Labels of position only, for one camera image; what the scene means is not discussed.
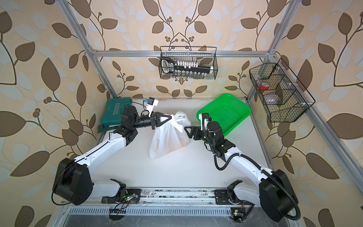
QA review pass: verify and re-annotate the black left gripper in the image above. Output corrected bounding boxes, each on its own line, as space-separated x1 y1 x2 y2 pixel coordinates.
130 112 170 131

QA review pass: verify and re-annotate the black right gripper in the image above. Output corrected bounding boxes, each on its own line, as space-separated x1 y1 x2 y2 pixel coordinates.
186 125 216 147

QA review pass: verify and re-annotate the white printed plastic bag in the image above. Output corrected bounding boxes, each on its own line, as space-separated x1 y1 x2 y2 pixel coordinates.
149 111 191 159

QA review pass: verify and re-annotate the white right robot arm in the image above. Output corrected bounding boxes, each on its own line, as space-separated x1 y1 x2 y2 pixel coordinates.
184 121 301 222

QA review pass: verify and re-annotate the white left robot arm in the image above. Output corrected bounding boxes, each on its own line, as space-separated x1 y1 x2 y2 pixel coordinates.
52 106 174 205

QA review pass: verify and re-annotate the green plastic basket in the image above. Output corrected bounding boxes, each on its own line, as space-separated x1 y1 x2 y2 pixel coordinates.
196 94 251 136

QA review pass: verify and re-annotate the green plastic tool case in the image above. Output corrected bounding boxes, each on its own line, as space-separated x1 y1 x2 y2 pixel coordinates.
100 97 132 126

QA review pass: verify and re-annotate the red tape roll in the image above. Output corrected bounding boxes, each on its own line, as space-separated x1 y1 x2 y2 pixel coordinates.
259 82 270 91

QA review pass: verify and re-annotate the clear plastic piece in basket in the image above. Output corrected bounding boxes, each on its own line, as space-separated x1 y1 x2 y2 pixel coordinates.
265 94 281 105

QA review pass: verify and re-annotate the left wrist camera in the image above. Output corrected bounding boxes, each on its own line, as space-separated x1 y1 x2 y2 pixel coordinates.
143 97 158 115

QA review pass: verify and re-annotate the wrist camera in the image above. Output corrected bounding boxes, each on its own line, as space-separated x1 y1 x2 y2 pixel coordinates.
143 97 158 115
198 113 212 130

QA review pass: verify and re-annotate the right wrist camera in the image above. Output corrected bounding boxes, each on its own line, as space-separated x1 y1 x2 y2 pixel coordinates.
198 113 212 130

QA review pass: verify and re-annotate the black wire basket back wall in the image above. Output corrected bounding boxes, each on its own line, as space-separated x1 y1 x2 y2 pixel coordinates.
158 45 218 80

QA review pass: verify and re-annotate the black wire basket wall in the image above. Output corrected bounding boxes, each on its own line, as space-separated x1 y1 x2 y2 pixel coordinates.
158 45 218 80
249 58 316 123

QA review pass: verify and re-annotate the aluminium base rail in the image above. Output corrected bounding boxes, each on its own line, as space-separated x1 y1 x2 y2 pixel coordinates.
60 187 296 218

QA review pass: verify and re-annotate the black wire basket right wall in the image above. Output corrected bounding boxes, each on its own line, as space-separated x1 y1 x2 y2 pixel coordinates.
249 58 316 123

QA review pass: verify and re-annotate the black corrugated cable conduit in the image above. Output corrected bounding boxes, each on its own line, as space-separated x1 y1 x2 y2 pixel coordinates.
202 113 301 222

